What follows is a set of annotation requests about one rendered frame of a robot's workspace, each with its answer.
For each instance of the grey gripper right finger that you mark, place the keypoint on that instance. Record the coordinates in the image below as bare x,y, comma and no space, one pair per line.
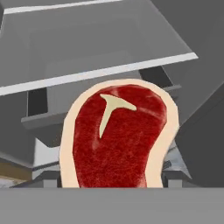
175,166

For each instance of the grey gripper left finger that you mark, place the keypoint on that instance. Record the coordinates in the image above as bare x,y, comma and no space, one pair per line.
46,159

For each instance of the raw red steak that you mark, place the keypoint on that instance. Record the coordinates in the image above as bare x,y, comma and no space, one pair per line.
122,145

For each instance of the grey fridge shelf white edge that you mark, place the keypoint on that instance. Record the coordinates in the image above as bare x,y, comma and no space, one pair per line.
96,43

